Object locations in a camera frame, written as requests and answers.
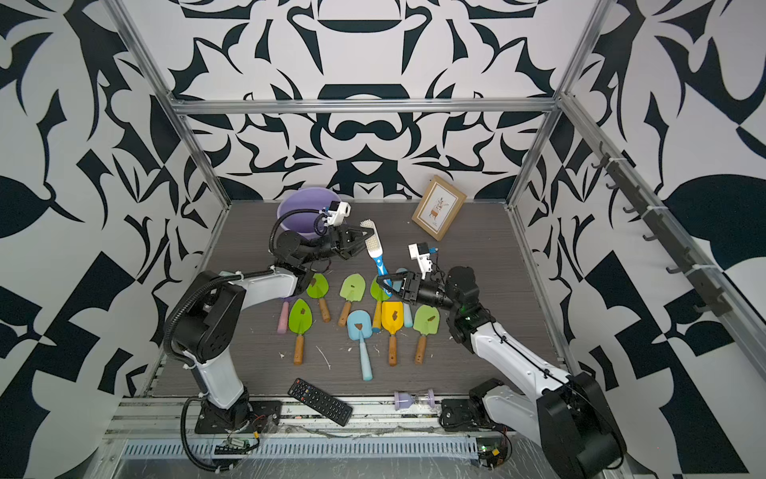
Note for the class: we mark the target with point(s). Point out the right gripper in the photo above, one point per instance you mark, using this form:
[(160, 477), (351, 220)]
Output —
[(417, 281)]

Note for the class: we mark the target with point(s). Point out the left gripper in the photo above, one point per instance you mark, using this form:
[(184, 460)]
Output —
[(339, 240)]

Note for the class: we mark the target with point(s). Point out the white blue cleaning brush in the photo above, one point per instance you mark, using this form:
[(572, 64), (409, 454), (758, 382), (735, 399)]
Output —
[(374, 247)]

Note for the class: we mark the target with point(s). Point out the purple trowel pink handle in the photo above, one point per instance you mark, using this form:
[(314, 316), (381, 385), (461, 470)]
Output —
[(282, 324)]

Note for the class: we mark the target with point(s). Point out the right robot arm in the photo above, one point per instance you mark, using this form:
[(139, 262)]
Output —
[(566, 415)]

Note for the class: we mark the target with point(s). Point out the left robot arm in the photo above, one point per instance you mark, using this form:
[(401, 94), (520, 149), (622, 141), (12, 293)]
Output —
[(200, 329)]

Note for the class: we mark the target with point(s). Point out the yellow scoop trowel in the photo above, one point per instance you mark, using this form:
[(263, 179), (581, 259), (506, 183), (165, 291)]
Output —
[(392, 322)]

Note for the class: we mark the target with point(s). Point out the light blue pointed trowel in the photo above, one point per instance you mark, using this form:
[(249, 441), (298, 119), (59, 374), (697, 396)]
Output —
[(407, 308)]

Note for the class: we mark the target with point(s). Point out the light green square trowel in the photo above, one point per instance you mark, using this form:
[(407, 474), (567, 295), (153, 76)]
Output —
[(352, 291)]

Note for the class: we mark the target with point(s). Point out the light green small trowel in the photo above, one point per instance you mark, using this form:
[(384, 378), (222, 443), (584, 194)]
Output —
[(426, 322)]

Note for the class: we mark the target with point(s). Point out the light blue scoop trowel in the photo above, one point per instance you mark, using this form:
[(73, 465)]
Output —
[(359, 327)]

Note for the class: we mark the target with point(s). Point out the purple plastic bucket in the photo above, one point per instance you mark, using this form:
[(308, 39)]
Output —
[(313, 198)]

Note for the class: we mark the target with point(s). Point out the green pointed trowel back row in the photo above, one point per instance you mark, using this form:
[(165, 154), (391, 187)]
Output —
[(318, 289)]

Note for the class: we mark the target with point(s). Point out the green pointed trowel row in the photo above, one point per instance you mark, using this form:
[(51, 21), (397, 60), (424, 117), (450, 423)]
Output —
[(318, 289), (300, 320)]

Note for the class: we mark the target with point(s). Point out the green pointed trowel front row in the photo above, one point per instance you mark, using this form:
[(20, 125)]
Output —
[(300, 320)]

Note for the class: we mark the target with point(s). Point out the purple sand timer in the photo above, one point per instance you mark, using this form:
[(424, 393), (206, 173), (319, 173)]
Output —
[(405, 400)]

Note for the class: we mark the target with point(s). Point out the black remote control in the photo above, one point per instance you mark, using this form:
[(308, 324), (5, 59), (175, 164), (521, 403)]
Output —
[(325, 404)]

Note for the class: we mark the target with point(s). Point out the green trowel yellow handle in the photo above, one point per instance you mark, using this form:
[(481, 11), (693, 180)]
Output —
[(379, 295)]

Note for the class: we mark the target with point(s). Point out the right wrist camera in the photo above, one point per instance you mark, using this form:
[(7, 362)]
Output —
[(421, 253)]

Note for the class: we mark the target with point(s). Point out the wooden picture frame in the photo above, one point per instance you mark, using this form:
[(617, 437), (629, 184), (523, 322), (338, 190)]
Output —
[(438, 208)]

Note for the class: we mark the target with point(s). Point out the wall hook rail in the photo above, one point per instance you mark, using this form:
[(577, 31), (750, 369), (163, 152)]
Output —
[(687, 259)]

